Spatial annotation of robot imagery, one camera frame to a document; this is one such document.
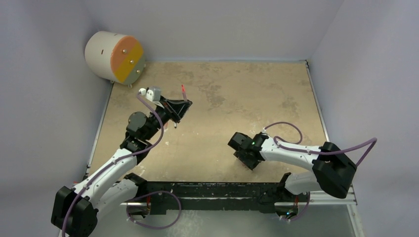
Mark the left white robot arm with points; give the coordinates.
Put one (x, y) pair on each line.
(77, 210)

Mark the purple pen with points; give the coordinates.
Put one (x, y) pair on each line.
(183, 93)

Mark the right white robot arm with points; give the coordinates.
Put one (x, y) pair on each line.
(327, 167)

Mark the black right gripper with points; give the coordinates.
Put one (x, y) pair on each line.
(246, 158)

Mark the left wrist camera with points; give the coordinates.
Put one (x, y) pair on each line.
(153, 94)

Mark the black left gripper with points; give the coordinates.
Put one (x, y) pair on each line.
(178, 106)

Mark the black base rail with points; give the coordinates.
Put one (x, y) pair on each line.
(266, 198)

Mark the round mini drawer cabinet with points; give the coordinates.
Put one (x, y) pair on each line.
(116, 57)

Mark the aluminium frame rail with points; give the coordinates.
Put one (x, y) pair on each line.
(322, 198)

